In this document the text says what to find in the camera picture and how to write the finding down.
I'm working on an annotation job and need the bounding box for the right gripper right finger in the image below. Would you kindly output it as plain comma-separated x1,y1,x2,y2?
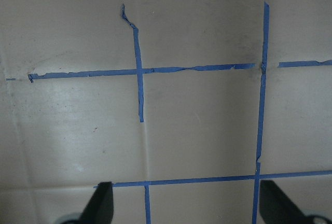
259,180,307,224

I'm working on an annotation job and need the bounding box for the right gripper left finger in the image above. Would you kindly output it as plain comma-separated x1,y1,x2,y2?
78,181,114,224

